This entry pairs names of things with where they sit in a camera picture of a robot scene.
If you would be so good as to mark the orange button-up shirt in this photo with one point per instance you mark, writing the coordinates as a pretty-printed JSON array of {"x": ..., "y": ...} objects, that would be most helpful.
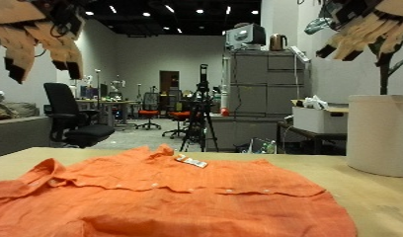
[{"x": 166, "y": 204}]

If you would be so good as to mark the green leafy plant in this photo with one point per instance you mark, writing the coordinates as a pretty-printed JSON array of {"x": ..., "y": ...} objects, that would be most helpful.
[{"x": 383, "y": 79}]

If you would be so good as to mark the white ceiling light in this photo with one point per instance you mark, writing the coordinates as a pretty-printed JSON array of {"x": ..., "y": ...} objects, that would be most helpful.
[
  {"x": 199, "y": 11},
  {"x": 254, "y": 12},
  {"x": 170, "y": 8},
  {"x": 88, "y": 13},
  {"x": 228, "y": 10}
]

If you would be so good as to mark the white power strip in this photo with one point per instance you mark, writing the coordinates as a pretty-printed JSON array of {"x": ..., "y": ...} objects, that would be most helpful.
[{"x": 299, "y": 53}]

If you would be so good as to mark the black office chair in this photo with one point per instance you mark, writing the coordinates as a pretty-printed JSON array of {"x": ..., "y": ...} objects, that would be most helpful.
[{"x": 60, "y": 98}]

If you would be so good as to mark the brown cushion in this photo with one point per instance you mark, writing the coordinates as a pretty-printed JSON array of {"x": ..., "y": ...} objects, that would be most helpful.
[{"x": 18, "y": 110}]

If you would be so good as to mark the copper kettle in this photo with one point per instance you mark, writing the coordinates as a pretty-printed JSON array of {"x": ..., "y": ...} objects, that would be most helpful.
[{"x": 278, "y": 42}]

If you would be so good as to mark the white plastic bag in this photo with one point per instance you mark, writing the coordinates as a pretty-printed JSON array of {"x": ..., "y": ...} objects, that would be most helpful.
[{"x": 315, "y": 102}]

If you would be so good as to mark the office desk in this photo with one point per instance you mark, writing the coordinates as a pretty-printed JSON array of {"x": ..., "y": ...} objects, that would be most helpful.
[{"x": 110, "y": 102}]

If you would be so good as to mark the grey sofa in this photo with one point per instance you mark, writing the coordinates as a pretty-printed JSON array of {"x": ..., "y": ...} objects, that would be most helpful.
[{"x": 18, "y": 135}]

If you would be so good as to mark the grey CRT monitor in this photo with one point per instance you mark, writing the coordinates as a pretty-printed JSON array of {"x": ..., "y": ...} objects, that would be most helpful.
[{"x": 247, "y": 34}]

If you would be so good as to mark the white storage box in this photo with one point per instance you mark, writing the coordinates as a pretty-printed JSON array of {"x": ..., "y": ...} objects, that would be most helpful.
[{"x": 315, "y": 120}]

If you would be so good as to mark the tall grey metal cabinet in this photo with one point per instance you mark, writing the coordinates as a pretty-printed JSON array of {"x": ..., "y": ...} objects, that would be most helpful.
[{"x": 254, "y": 79}]

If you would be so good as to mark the white round plant pot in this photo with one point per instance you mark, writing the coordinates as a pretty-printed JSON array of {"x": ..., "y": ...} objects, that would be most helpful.
[{"x": 382, "y": 135}]

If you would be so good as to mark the brown door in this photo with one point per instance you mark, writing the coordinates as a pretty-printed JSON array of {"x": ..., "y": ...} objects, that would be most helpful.
[{"x": 166, "y": 80}]

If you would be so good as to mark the dark side table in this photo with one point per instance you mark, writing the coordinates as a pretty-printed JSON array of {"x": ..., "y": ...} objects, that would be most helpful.
[{"x": 315, "y": 135}]

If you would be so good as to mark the orange office chair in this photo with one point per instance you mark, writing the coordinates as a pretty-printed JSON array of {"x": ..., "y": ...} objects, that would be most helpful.
[
  {"x": 148, "y": 113},
  {"x": 179, "y": 115}
]

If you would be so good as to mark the red ball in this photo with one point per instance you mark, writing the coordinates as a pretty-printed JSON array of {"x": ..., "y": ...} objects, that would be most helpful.
[{"x": 224, "y": 112}]

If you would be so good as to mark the low grey cabinet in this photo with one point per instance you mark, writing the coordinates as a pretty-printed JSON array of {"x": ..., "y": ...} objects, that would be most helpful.
[{"x": 246, "y": 131}]

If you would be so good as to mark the plastic bottles bag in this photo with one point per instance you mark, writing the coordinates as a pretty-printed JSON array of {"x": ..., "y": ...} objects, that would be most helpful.
[{"x": 264, "y": 147}]

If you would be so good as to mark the black camera tripod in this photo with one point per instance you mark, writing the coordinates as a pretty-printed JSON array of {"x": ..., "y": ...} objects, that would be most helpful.
[{"x": 203, "y": 85}]

